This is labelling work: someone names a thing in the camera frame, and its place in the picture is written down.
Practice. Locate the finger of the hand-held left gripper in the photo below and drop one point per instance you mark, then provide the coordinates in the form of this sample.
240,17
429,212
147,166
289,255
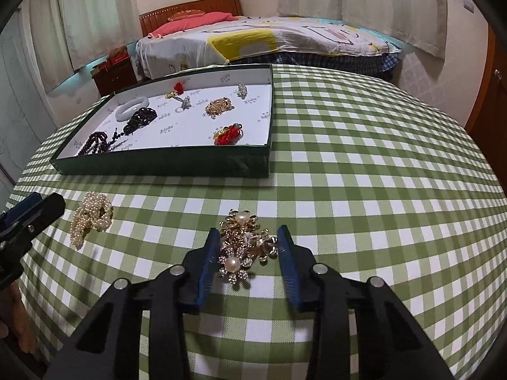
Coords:
19,213
49,208

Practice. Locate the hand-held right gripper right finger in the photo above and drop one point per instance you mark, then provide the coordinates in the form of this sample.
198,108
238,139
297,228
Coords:
287,269

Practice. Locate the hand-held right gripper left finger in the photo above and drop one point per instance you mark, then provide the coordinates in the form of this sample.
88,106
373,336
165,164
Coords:
208,269

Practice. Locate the gold flower pearl brooch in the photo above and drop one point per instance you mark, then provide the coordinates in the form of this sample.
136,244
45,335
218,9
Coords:
241,245

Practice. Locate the white bangle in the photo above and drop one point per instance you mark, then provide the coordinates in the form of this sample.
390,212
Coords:
132,101

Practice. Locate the green tray box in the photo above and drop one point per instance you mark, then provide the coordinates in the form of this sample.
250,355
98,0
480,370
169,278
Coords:
186,126

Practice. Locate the silver rhinestone brooch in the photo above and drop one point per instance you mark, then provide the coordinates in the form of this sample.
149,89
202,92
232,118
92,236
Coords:
241,90

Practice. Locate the person's left hand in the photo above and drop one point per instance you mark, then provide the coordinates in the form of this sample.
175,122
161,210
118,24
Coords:
23,316

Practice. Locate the frosted glass sliding door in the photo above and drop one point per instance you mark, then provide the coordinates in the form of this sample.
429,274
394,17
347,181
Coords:
19,107

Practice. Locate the red tassel gold charm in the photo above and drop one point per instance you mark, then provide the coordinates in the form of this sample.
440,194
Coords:
227,136

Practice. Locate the dark wooden nightstand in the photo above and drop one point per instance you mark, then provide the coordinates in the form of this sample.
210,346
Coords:
115,79

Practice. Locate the red boxes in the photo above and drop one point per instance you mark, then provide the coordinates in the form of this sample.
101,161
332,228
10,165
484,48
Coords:
117,59

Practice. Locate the small red knot charm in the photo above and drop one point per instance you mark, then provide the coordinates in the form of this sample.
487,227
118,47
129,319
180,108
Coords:
180,86

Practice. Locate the blue plaid bed skirt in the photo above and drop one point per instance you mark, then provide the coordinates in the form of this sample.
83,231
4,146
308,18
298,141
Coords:
356,61

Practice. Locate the pink pillow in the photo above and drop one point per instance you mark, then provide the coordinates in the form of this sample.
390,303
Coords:
190,25

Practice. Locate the patterned white bedsheet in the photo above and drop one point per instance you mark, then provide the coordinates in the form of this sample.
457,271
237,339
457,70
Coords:
297,35

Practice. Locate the orange patterned pillow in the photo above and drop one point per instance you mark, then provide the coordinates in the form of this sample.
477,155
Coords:
186,16

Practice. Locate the wooden bed headboard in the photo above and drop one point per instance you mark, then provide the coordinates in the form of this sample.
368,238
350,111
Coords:
190,6

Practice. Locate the brown wooden door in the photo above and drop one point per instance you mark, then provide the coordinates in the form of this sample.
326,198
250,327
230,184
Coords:
491,87

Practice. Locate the wall switch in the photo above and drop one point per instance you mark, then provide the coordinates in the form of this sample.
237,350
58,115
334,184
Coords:
469,6

